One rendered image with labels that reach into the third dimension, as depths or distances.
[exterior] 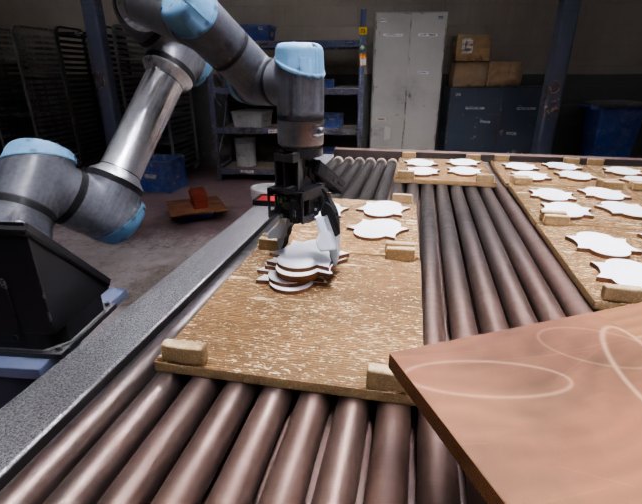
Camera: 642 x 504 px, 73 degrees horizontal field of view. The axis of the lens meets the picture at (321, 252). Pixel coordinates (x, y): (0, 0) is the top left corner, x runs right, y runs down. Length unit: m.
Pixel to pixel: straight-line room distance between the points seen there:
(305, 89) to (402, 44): 4.84
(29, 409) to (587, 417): 0.59
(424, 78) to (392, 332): 5.00
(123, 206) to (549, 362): 0.81
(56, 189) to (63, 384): 0.40
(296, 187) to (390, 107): 4.84
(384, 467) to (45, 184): 0.73
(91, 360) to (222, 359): 0.19
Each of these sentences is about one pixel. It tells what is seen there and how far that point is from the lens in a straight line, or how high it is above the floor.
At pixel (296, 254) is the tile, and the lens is 0.79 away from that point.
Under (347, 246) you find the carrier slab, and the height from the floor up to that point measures 0.94.
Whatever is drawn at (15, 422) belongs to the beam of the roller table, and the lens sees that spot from 0.64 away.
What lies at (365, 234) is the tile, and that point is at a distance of 0.99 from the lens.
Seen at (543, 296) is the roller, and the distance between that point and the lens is 0.87.
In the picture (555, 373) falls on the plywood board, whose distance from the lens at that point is 0.45.
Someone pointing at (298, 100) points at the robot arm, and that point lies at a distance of 0.69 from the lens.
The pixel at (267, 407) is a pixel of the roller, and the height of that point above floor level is 0.92.
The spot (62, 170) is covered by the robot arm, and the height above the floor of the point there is 1.12.
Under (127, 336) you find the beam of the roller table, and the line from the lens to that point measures 0.73.
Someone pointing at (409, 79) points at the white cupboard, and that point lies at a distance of 5.52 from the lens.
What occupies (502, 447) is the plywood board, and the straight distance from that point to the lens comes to 0.36.
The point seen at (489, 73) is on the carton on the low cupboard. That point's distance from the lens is 5.83.
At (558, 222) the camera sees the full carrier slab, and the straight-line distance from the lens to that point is 1.21.
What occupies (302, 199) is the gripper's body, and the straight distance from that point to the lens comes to 0.69.
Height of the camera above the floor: 1.29
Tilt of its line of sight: 23 degrees down
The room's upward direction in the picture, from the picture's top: straight up
